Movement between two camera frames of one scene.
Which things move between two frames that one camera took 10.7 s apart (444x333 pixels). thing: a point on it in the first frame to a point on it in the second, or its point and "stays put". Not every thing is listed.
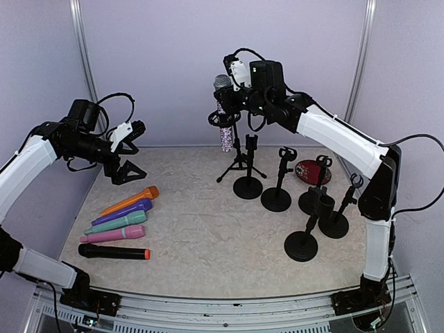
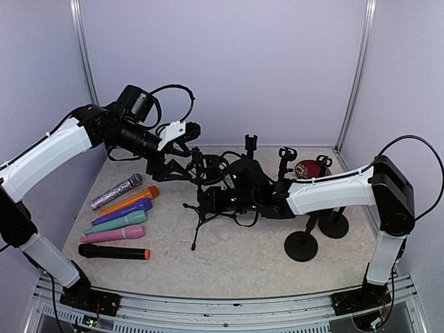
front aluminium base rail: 302,314 stays put
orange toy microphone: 151,193 stays put
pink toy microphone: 128,232 stays put
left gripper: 110,171 to 161,173
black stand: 301,246 stays put
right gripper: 227,103 to 214,204
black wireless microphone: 91,251 stays put
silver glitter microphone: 226,134 to 134,180
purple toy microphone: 144,205 stays put
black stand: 336,225 stays put
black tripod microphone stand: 240,164 to 206,169
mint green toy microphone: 135,217 stays put
